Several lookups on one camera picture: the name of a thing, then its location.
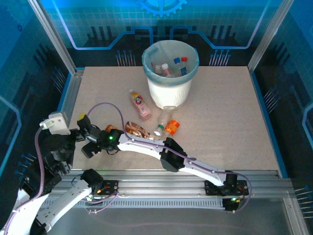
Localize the orange label bottle yellow cap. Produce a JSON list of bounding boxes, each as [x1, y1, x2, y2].
[[164, 119, 181, 138]]

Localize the white ribbed bin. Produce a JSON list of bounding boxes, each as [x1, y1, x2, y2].
[[146, 73, 194, 110]]

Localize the aluminium side rail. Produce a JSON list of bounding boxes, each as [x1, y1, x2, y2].
[[57, 68, 85, 116]]

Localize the brown label drink bottle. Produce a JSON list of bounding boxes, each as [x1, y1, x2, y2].
[[124, 121, 150, 141]]

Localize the wide aluminium base rail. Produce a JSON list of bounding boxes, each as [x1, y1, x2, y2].
[[52, 168, 293, 200]]

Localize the aluminium frame post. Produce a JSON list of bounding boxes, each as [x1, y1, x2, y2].
[[26, 0, 78, 74], [247, 0, 295, 71]]

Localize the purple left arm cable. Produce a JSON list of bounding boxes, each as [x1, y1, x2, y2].
[[3, 121, 120, 232]]

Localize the black controller box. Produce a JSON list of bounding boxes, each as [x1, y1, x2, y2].
[[222, 195, 242, 214]]

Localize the clear bottle green neck band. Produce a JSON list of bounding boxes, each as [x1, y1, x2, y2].
[[154, 105, 177, 137]]

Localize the blue bin liner bag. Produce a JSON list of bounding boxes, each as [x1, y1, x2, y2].
[[141, 40, 200, 86]]

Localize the slotted cable duct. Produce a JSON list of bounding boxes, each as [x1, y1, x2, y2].
[[40, 198, 227, 210]]

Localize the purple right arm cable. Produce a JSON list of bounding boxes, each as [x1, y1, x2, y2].
[[87, 102, 252, 213]]

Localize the pink drink bottle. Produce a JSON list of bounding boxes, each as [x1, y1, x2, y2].
[[129, 89, 152, 121]]

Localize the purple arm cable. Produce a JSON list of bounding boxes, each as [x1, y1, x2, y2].
[[3, 121, 120, 232], [87, 102, 252, 213]]

